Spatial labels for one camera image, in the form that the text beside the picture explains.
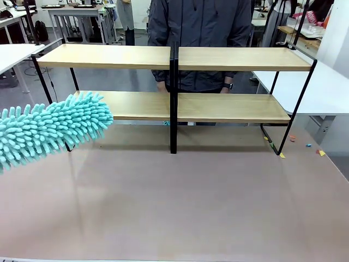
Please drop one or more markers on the person's right forearm dark sleeve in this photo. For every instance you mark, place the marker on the person's right forearm dark sleeve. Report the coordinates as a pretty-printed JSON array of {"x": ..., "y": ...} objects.
[{"x": 155, "y": 35}]

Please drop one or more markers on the grey metal desk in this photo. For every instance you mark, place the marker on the grey metal desk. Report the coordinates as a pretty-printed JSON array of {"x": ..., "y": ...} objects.
[{"x": 79, "y": 11}]

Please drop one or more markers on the pink bag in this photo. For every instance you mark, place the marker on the pink bag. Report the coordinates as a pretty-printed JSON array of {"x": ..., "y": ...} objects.
[{"x": 311, "y": 17}]

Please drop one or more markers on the bystander in grey trousers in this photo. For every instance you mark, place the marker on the bystander in grey trousers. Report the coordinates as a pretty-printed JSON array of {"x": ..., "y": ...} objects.
[{"x": 272, "y": 24}]

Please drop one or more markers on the white side table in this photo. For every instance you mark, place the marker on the white side table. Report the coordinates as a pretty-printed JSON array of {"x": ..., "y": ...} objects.
[
  {"x": 13, "y": 54},
  {"x": 321, "y": 92}
]

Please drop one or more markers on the black wristwatch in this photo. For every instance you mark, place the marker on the black wristwatch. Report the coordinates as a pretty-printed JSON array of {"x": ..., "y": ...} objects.
[{"x": 227, "y": 86}]

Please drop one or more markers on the person in dark jacket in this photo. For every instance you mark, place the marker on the person in dark jacket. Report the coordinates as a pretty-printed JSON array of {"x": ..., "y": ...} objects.
[{"x": 199, "y": 24}]

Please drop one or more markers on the black backpack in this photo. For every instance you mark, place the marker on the black backpack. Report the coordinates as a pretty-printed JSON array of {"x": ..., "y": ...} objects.
[{"x": 41, "y": 30}]

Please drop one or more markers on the person's left forearm dark sleeve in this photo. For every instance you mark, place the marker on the person's left forearm dark sleeve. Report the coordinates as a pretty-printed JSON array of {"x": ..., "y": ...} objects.
[{"x": 242, "y": 35}]

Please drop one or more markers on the person's left hand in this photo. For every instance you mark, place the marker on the person's left hand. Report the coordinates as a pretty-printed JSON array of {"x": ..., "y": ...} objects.
[{"x": 226, "y": 91}]

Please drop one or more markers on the wooden workbench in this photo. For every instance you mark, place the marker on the wooden workbench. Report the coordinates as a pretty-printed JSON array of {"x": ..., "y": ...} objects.
[{"x": 308, "y": 41}]

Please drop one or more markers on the bystander in grey apron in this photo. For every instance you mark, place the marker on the bystander in grey apron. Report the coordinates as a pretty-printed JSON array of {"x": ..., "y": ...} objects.
[{"x": 126, "y": 16}]

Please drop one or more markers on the black clamp pole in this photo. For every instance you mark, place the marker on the black clamp pole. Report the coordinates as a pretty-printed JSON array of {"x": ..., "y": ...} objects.
[
  {"x": 298, "y": 27},
  {"x": 32, "y": 21}
]

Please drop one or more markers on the person's right hand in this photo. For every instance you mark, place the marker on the person's right hand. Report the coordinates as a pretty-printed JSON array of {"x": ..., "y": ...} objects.
[{"x": 162, "y": 86}]

